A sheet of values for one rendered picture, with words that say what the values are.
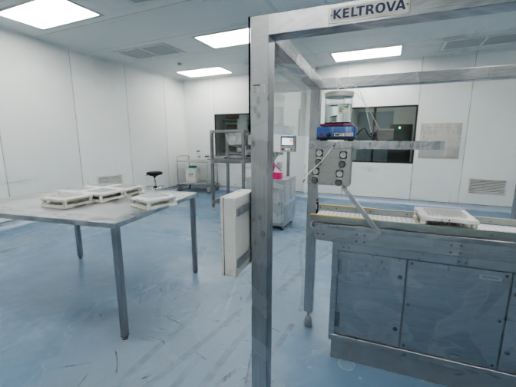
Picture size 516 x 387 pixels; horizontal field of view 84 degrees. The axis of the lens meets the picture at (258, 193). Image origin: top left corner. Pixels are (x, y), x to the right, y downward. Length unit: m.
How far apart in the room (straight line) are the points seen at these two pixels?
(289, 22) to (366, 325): 1.59
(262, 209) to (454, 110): 6.07
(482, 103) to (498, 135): 0.66
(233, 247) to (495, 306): 1.39
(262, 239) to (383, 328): 1.12
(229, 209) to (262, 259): 0.24
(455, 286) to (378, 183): 5.08
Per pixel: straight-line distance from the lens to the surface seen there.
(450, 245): 1.69
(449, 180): 6.84
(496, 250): 1.74
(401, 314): 1.89
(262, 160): 0.94
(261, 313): 1.12
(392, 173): 6.73
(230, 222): 0.90
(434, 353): 2.01
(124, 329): 2.28
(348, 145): 1.54
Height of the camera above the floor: 1.31
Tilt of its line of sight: 10 degrees down
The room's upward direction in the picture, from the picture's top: straight up
